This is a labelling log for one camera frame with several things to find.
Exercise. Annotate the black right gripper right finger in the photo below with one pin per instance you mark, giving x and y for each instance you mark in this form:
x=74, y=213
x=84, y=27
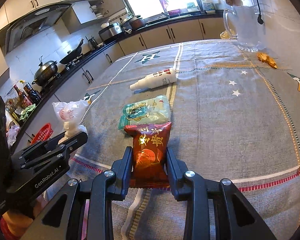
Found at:
x=213, y=202

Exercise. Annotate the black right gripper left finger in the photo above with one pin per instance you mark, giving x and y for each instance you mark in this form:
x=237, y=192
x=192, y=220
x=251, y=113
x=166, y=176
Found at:
x=84, y=203

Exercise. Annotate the knotted clear plastic bag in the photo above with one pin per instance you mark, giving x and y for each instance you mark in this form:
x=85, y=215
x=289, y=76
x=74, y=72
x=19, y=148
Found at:
x=71, y=114

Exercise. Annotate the dark red snack packet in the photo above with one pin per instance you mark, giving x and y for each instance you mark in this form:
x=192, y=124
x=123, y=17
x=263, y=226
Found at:
x=149, y=155

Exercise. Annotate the green tissue pack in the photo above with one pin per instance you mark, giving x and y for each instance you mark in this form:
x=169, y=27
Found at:
x=150, y=111

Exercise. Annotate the white spray bottle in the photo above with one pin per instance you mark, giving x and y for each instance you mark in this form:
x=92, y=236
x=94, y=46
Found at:
x=157, y=79

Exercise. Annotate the person left hand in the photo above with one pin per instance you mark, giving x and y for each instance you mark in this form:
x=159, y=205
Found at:
x=13, y=224

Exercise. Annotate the red plastic basket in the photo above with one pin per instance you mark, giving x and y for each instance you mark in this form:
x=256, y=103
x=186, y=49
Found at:
x=44, y=133

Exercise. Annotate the green cloth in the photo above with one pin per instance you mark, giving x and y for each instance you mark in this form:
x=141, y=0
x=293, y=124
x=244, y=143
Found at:
x=27, y=112

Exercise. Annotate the soy sauce bottle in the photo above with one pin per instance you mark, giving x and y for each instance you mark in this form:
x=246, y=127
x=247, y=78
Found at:
x=31, y=93

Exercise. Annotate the grey patterned tablecloth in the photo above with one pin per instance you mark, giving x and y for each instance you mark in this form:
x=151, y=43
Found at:
x=232, y=117

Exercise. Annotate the lidded steel wok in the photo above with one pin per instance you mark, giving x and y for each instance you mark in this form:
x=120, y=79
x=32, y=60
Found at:
x=45, y=72

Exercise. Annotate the black frying pan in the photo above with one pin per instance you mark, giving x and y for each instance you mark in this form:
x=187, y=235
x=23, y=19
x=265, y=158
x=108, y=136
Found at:
x=73, y=54

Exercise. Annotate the range hood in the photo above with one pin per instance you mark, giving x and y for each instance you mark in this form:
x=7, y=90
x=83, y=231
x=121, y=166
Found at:
x=33, y=23

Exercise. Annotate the orange peel pieces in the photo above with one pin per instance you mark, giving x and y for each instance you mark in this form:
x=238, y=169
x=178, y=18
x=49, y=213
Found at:
x=263, y=57

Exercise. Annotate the silver rice cooker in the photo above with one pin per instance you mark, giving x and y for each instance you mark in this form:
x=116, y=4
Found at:
x=110, y=31

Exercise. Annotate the clear glass pitcher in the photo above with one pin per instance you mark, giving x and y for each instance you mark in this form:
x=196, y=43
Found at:
x=244, y=25

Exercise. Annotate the dark cooking pot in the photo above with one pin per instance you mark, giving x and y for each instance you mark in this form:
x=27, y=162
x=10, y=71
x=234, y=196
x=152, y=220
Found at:
x=136, y=22

